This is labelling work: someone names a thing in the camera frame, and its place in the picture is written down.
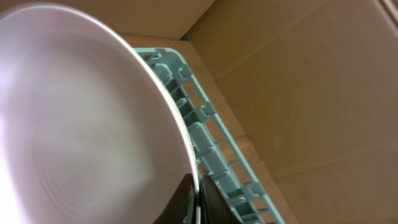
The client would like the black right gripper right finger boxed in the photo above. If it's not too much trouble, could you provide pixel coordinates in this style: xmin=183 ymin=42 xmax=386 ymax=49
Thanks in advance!
xmin=199 ymin=174 xmax=242 ymax=224

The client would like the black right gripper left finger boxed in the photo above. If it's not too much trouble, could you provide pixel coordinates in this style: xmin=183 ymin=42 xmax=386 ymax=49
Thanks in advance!
xmin=153 ymin=174 xmax=195 ymax=224

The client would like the grey plastic dishwasher rack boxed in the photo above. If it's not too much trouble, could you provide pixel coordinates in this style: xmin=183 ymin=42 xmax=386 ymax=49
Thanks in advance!
xmin=136 ymin=47 xmax=285 ymax=224

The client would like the white round plate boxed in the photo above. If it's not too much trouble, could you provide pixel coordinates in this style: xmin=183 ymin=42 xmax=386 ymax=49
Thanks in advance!
xmin=1 ymin=3 xmax=198 ymax=223

